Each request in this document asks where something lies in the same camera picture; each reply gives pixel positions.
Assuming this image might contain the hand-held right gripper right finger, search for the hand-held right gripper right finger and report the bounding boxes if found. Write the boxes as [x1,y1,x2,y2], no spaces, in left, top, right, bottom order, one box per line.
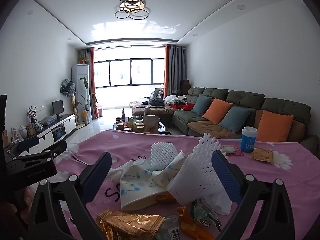
[211,150,295,240]

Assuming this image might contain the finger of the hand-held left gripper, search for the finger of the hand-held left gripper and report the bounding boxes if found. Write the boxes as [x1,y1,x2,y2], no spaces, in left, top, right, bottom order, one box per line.
[15,140,68,161]

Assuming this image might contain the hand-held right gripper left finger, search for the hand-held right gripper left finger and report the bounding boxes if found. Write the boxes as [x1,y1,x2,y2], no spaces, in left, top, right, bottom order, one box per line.
[27,152,112,240]

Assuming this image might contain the white foam net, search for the white foam net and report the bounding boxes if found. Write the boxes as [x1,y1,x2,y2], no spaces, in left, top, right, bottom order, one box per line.
[151,142,178,167]
[166,133,232,205]

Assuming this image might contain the clear green wrapper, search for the clear green wrapper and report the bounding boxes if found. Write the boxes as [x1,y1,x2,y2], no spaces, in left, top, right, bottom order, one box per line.
[191,199,223,233]

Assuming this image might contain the crushed white paper cup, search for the crushed white paper cup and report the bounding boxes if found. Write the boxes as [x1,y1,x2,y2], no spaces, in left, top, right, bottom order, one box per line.
[119,151,187,210]

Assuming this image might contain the person's left hand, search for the person's left hand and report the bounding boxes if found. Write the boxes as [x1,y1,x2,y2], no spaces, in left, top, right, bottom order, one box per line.
[20,180,35,213]

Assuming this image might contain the white black TV cabinet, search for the white black TV cabinet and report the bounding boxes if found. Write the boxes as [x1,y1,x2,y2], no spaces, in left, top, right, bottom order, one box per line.
[15,113,77,155]

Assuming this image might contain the grey plastic bag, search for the grey plastic bag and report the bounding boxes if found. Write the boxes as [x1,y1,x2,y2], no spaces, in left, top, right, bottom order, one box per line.
[41,114,57,126]

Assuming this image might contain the glass pyramid ornament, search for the glass pyramid ornament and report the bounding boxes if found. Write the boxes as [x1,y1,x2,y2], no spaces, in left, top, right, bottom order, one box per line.
[10,127,24,143]

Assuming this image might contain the plant in blue vase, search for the plant in blue vase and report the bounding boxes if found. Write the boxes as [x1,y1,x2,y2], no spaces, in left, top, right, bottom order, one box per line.
[27,106,37,125]

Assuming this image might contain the blue white cup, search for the blue white cup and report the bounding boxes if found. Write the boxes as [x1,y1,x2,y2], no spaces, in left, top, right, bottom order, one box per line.
[240,126,258,153]

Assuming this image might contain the black monitor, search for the black monitor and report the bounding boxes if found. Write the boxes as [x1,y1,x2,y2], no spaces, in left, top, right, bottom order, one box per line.
[52,100,64,119]

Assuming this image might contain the tan snack packet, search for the tan snack packet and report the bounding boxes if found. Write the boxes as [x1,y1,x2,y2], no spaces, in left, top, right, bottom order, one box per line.
[249,147,274,165]

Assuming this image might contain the tall green plant in vase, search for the tall green plant in vase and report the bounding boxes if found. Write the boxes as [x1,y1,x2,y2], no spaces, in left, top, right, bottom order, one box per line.
[76,76,97,126]

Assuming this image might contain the brown sofa seat pad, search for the brown sofa seat pad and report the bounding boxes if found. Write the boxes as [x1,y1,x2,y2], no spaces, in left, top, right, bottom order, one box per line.
[187,120,240,139]

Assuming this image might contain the pink floral blanket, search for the pink floral blanket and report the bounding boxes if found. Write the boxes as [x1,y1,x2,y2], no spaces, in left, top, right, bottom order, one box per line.
[54,129,320,240]

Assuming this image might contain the gold foil wrapper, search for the gold foil wrapper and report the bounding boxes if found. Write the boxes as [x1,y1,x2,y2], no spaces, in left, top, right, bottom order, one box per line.
[96,209,165,240]

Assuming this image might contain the large blue cushion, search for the large blue cushion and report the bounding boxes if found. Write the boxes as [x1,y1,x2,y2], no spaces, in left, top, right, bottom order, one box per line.
[219,106,251,134]

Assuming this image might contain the group of glass jars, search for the group of glass jars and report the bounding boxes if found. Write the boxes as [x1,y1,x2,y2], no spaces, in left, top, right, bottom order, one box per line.
[115,116,144,133]

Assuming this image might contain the orange wrapper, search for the orange wrapper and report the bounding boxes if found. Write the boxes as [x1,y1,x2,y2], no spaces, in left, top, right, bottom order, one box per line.
[176,206,215,240]

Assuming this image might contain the covered standing fan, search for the covered standing fan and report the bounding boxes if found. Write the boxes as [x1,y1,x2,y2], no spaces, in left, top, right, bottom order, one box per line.
[60,78,77,128]

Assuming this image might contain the small orange cushion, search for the small orange cushion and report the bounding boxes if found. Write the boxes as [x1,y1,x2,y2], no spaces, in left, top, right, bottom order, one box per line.
[202,98,233,125]

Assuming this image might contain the large orange cushion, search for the large orange cushion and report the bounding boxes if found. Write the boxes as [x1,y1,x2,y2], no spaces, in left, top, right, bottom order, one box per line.
[257,110,294,143]

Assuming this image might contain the tan paper bag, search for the tan paper bag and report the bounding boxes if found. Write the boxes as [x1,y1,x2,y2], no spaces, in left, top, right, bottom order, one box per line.
[142,115,160,133]

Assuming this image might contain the small blue cushion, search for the small blue cushion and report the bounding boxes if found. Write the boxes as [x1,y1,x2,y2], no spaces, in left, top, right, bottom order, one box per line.
[192,94,212,116]

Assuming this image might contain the clear barcode packet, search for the clear barcode packet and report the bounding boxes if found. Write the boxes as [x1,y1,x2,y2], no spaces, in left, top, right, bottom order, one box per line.
[155,215,180,240]

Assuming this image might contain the white standing air conditioner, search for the white standing air conditioner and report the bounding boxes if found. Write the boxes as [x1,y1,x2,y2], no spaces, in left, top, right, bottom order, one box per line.
[71,64,90,123]

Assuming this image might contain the grey orange curtain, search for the grey orange curtain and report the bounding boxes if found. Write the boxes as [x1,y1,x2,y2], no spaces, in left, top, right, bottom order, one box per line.
[80,47,99,119]
[164,44,187,98]

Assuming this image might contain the dark glass coffee table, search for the dark glass coffee table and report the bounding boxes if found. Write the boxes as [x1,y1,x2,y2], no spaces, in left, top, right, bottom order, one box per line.
[114,116,172,134]

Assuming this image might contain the green sectional sofa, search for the green sectional sofa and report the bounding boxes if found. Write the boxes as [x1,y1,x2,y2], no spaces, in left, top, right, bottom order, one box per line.
[132,87,320,155]

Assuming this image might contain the pile of light clothes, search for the pile of light clothes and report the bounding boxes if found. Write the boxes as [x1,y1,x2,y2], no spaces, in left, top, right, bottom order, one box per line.
[164,94,188,107]

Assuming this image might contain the black clothes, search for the black clothes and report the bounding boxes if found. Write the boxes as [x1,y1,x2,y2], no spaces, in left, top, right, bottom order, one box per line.
[149,97,165,107]

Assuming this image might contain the large window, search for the large window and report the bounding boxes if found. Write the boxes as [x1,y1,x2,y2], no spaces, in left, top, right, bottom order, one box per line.
[94,58,165,88]

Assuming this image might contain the picture frame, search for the picture frame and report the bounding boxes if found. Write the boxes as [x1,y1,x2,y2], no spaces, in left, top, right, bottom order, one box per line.
[26,123,37,137]

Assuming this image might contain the ring ceiling lamp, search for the ring ceiling lamp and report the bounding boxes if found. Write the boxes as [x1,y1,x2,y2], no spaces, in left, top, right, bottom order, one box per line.
[115,0,150,20]

